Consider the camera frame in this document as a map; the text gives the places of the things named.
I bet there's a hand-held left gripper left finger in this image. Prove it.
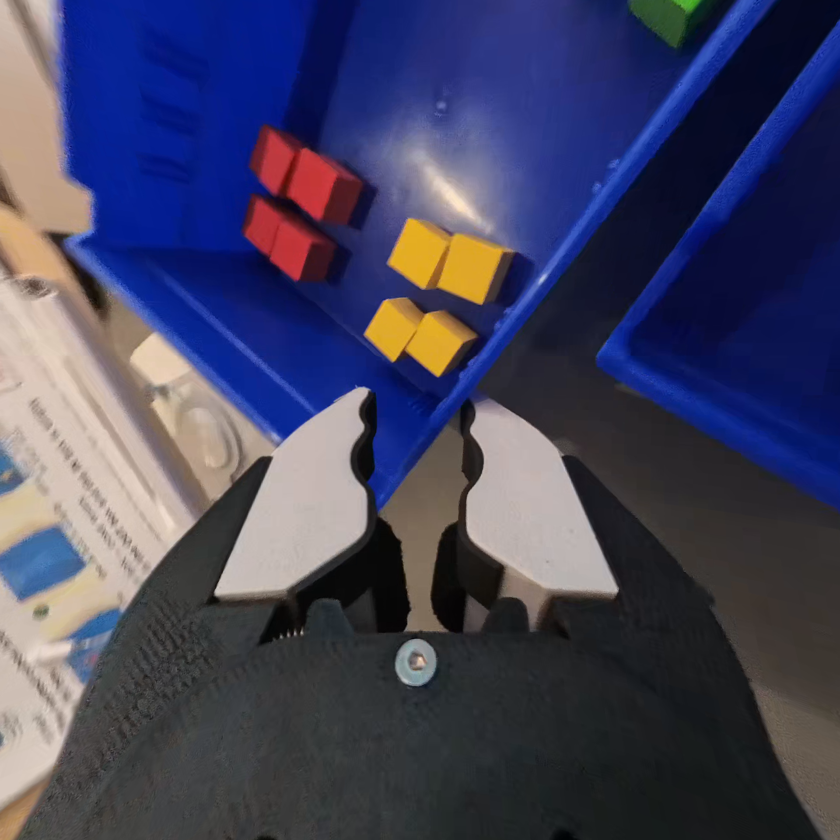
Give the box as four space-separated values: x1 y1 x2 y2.
214 385 379 608

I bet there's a green cube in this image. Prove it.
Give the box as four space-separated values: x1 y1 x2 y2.
626 0 717 48

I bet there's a blue plastic bin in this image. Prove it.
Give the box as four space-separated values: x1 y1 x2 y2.
595 20 840 513
55 0 785 513

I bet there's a printed instruction sheet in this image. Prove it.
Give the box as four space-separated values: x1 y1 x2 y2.
0 275 198 789

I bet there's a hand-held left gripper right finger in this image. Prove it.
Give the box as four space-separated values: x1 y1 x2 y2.
459 397 619 633

